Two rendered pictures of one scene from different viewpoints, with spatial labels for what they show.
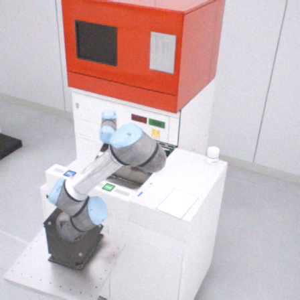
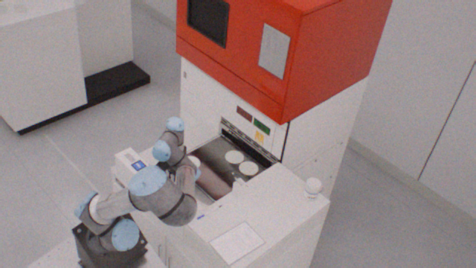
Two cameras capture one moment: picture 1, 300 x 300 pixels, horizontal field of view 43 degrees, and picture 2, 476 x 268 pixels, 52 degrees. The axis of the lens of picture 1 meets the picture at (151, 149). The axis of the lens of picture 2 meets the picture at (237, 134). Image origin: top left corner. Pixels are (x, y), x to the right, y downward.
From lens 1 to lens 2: 0.71 m
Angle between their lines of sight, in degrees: 16
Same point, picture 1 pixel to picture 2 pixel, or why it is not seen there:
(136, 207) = (190, 231)
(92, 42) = (204, 12)
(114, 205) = not seen: hidden behind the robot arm
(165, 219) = (215, 257)
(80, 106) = (188, 76)
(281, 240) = not seen: outside the picture
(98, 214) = (122, 242)
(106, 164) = (125, 202)
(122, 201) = not seen: hidden behind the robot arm
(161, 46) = (273, 44)
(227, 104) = (401, 99)
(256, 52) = (453, 43)
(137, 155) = (152, 207)
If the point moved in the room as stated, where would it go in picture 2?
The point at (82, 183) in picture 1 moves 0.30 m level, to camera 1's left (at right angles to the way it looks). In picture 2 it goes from (103, 210) to (33, 182)
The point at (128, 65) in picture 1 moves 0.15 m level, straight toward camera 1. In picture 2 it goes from (237, 52) to (227, 68)
